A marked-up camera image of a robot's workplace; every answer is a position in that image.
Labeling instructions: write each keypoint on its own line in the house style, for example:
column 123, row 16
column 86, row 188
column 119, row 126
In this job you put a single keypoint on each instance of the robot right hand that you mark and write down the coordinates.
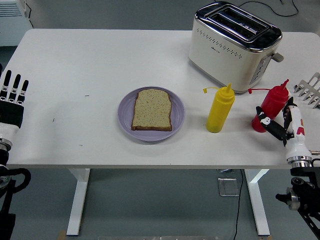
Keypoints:
column 296, row 140

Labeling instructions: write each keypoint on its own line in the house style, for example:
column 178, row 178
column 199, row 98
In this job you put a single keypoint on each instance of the white table leg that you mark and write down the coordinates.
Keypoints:
column 257, row 200
column 78, row 200

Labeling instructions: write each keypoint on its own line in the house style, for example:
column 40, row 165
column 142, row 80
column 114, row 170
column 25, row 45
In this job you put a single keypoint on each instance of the square metal floor plate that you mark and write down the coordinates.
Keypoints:
column 228, row 187

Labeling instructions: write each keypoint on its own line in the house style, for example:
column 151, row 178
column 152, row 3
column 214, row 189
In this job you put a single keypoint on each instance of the yellow squeeze bottle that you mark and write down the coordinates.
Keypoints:
column 220, row 110

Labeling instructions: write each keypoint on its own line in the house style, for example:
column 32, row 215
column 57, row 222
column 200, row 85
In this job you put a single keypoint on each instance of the red squeeze bottle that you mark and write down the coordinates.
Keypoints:
column 273, row 100

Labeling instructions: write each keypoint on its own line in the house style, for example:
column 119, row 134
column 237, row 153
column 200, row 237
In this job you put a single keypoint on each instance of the metal toast rack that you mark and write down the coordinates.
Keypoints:
column 303, row 86

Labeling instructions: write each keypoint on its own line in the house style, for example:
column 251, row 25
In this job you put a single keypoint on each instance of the bread slice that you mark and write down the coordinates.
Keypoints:
column 152, row 110

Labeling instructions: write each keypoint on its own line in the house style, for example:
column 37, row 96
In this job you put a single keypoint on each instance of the brown cardboard piece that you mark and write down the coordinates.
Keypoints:
column 62, row 235

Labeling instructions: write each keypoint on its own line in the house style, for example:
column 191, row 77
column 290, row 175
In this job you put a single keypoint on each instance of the white grilled appliance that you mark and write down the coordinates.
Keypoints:
column 12, row 10

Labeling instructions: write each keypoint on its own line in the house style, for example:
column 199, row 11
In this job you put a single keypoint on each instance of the purple plate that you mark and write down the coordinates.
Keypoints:
column 178, row 112

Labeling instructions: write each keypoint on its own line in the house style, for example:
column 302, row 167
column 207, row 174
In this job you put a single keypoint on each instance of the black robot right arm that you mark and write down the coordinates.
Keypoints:
column 302, row 185

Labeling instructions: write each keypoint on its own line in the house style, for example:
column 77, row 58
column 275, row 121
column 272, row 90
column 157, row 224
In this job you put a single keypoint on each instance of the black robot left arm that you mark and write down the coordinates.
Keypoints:
column 7, row 200

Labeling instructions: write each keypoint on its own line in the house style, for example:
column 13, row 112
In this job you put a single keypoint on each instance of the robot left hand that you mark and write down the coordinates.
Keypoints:
column 10, row 112

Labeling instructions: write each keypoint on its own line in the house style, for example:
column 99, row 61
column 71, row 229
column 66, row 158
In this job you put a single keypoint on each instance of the cream and chrome toaster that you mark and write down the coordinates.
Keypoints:
column 220, row 62

